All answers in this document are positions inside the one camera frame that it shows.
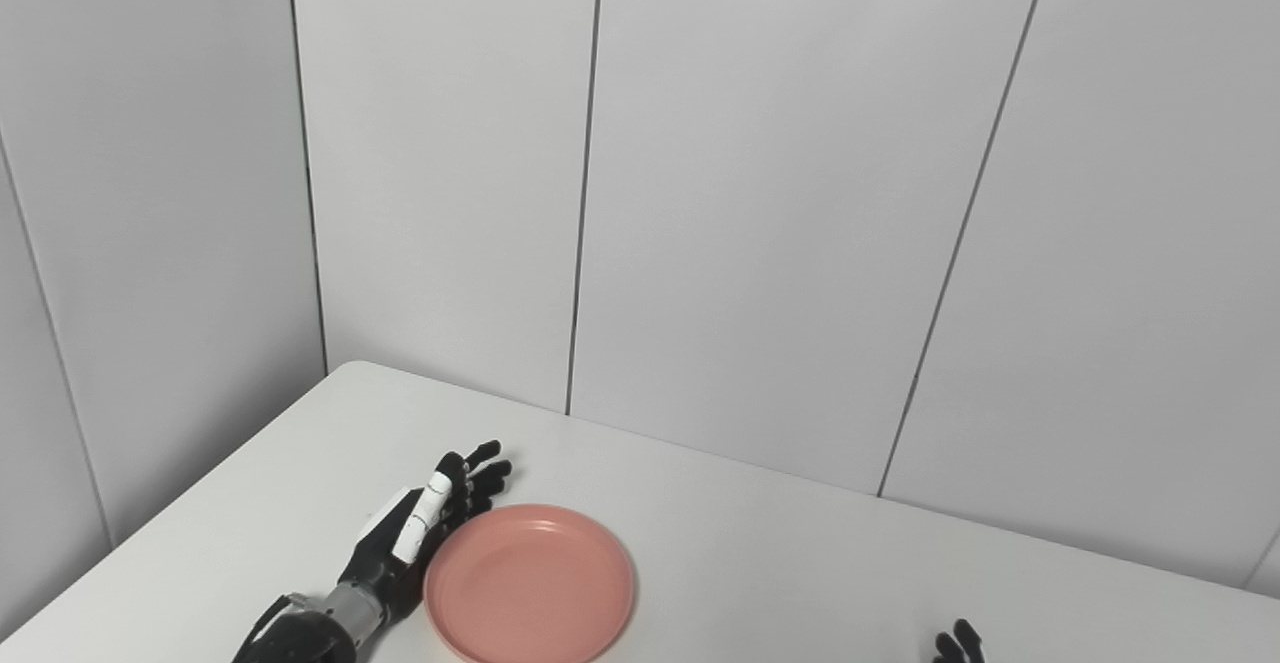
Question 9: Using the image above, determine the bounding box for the pink round plate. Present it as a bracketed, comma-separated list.
[422, 503, 637, 663]

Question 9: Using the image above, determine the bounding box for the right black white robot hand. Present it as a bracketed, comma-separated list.
[932, 619, 987, 663]

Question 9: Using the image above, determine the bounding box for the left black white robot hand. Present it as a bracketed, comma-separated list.
[337, 439, 514, 630]

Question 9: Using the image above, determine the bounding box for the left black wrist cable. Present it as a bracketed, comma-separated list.
[248, 593, 313, 646]

